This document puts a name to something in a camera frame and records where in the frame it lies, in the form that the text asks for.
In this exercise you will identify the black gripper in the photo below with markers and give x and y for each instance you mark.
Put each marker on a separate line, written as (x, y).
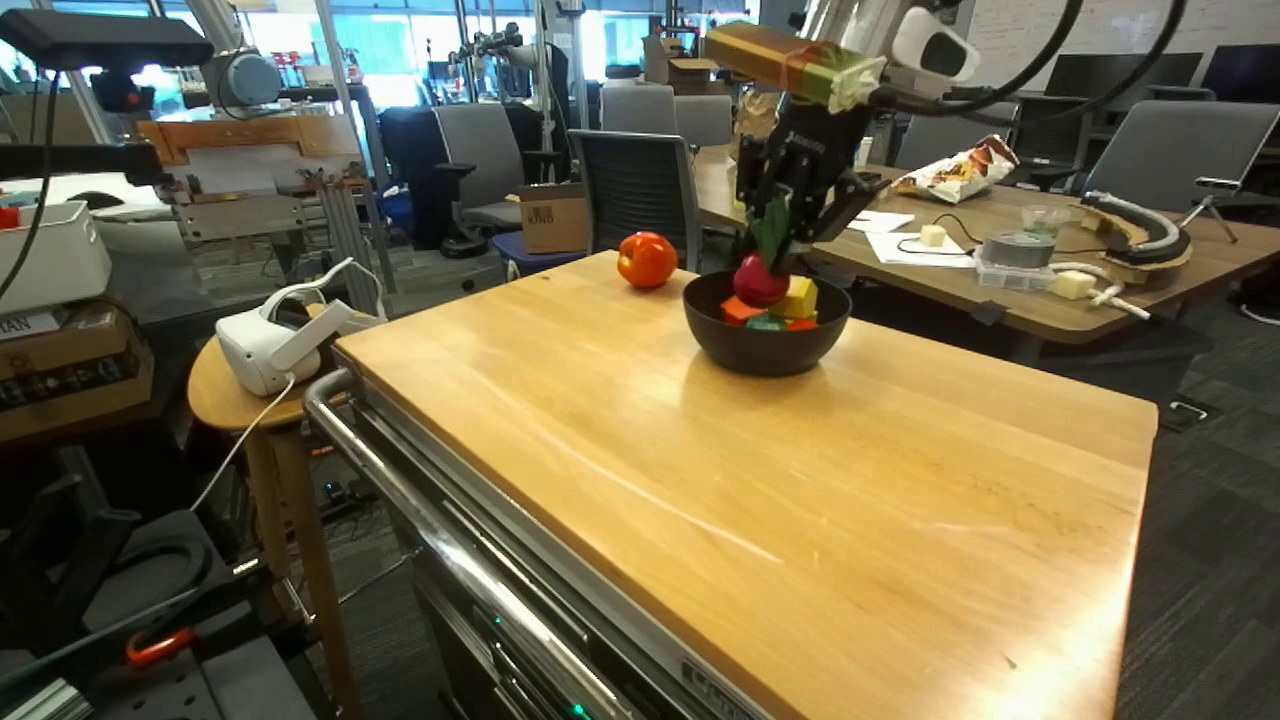
(810, 166)

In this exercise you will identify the orange red toy apple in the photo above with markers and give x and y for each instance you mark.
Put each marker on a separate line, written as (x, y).
(645, 262)

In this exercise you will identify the red toy radish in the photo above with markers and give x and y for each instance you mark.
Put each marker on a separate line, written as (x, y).
(762, 274)

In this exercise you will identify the yellow block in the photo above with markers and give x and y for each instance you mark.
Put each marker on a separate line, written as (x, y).
(798, 301)

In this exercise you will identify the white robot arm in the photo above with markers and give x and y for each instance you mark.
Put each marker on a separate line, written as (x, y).
(920, 53)

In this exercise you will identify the black bowl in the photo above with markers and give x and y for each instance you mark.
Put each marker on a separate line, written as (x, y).
(756, 351)

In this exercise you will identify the white paper sheets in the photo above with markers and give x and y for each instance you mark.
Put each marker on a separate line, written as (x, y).
(901, 240)

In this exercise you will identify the chip bag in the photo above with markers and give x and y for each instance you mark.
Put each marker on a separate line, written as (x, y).
(963, 175)

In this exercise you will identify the orange block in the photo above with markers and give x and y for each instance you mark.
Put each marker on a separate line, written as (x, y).
(737, 315)

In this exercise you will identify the grey office chair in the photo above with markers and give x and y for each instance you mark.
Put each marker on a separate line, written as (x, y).
(1174, 153)

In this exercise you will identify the steel tool cart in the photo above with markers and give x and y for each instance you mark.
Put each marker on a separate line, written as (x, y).
(898, 532)

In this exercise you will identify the white VR headset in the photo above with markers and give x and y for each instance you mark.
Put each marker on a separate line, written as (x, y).
(283, 338)

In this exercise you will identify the round wooden stool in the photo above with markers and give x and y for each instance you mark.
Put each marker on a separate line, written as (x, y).
(283, 502)

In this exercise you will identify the wrist camera with wood mount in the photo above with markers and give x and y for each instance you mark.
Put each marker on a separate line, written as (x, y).
(806, 69)

